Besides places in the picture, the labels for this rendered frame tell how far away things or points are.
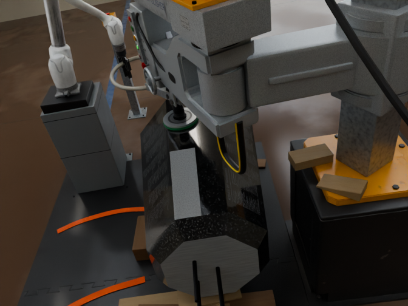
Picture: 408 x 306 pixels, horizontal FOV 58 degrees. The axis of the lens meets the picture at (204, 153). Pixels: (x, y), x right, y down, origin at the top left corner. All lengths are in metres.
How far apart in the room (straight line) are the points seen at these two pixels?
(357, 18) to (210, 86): 0.58
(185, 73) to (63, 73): 1.39
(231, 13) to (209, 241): 0.96
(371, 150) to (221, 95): 0.74
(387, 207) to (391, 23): 0.80
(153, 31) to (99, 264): 1.60
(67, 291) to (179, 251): 1.16
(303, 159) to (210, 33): 0.92
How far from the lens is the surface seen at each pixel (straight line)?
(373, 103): 1.64
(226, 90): 1.43
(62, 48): 3.03
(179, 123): 2.23
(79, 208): 3.19
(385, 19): 1.49
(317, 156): 1.93
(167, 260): 1.77
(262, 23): 1.32
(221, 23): 1.23
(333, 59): 1.51
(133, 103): 4.05
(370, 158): 1.84
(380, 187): 1.87
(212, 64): 1.34
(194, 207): 1.72
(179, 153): 2.04
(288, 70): 1.46
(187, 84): 1.67
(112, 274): 2.65
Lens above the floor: 2.05
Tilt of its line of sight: 38 degrees down
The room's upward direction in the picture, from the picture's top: 10 degrees counter-clockwise
